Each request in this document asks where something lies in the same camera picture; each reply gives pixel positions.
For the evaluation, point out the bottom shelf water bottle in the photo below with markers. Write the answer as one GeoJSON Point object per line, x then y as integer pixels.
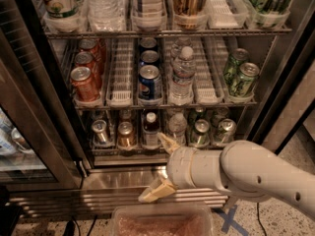
{"type": "Point", "coordinates": [177, 127]}

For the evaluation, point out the orange soda can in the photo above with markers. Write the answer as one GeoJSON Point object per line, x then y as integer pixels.
{"type": "Point", "coordinates": [125, 115]}
{"type": "Point", "coordinates": [126, 135]}

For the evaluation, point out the green can bottom right front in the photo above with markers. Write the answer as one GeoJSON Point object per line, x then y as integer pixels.
{"type": "Point", "coordinates": [225, 131]}

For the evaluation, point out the front blue pepsi can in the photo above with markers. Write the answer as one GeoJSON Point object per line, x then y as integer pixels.
{"type": "Point", "coordinates": [149, 83]}

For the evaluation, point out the green can bottom left front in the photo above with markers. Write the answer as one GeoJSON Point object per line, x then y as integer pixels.
{"type": "Point", "coordinates": [200, 133]}

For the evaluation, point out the middle shelf water bottle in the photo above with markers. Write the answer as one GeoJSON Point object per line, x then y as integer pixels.
{"type": "Point", "coordinates": [183, 73]}

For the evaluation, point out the red soda can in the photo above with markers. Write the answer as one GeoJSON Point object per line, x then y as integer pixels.
{"type": "Point", "coordinates": [83, 80]}
{"type": "Point", "coordinates": [86, 59]}
{"type": "Point", "coordinates": [92, 45]}

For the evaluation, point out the middle red soda can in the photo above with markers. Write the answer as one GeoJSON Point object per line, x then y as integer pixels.
{"type": "Point", "coordinates": [86, 59]}

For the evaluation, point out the empty white tray middle right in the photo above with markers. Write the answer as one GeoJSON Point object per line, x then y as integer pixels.
{"type": "Point", "coordinates": [207, 86]}

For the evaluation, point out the empty white tray middle left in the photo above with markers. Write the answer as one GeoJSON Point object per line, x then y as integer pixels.
{"type": "Point", "coordinates": [120, 82]}

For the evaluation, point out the dark drink bottle white cap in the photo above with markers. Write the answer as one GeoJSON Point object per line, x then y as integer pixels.
{"type": "Point", "coordinates": [151, 128]}

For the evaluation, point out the silver can bottom shelf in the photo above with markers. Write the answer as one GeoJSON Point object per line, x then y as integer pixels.
{"type": "Point", "coordinates": [100, 130]}

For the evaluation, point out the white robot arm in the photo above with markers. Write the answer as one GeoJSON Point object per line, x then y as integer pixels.
{"type": "Point", "coordinates": [241, 169]}

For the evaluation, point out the top shelf water bottle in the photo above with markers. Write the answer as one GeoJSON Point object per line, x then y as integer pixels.
{"type": "Point", "coordinates": [106, 15]}

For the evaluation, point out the clear plastic bin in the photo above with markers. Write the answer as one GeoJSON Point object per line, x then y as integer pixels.
{"type": "Point", "coordinates": [171, 219]}

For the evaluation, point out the front green can middle shelf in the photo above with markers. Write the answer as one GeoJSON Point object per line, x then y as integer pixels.
{"type": "Point", "coordinates": [244, 79]}

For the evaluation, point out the empty white tray top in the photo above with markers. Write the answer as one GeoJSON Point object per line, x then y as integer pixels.
{"type": "Point", "coordinates": [226, 14]}

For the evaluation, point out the open fridge door right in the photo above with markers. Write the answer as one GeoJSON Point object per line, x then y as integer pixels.
{"type": "Point", "coordinates": [287, 89]}

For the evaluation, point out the middle blue pepsi can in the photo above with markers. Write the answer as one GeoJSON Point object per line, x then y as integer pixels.
{"type": "Point", "coordinates": [149, 57]}

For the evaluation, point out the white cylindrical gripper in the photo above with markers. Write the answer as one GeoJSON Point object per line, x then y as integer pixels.
{"type": "Point", "coordinates": [179, 166]}

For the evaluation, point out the rear red soda can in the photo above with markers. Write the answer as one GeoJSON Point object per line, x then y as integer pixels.
{"type": "Point", "coordinates": [92, 45]}

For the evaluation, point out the glass fridge door left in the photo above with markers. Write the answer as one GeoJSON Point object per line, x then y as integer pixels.
{"type": "Point", "coordinates": [36, 98]}

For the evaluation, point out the white labelled top bottle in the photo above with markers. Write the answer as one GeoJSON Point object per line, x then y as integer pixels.
{"type": "Point", "coordinates": [147, 13]}

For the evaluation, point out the front red soda can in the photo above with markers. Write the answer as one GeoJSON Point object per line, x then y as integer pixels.
{"type": "Point", "coordinates": [83, 80]}

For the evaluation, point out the shelf water bottle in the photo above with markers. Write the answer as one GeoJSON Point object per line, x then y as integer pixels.
{"type": "Point", "coordinates": [177, 127]}
{"type": "Point", "coordinates": [106, 15]}
{"type": "Point", "coordinates": [183, 73]}

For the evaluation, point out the empty white tray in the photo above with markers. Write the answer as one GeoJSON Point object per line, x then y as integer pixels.
{"type": "Point", "coordinates": [226, 14]}
{"type": "Point", "coordinates": [120, 82]}
{"type": "Point", "coordinates": [207, 86]}

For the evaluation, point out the blue tape cross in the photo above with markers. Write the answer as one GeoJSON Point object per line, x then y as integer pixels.
{"type": "Point", "coordinates": [233, 221]}

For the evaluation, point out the steel fridge base grille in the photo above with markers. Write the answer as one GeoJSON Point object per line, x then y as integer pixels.
{"type": "Point", "coordinates": [101, 193]}

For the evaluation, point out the rear green can middle shelf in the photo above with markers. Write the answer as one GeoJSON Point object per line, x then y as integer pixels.
{"type": "Point", "coordinates": [235, 58]}

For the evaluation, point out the blue pepsi can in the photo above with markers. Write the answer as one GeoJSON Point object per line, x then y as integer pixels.
{"type": "Point", "coordinates": [149, 83]}
{"type": "Point", "coordinates": [148, 43]}
{"type": "Point", "coordinates": [149, 57]}

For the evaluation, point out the rear blue pepsi can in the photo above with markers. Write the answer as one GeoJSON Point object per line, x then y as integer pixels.
{"type": "Point", "coordinates": [148, 43]}

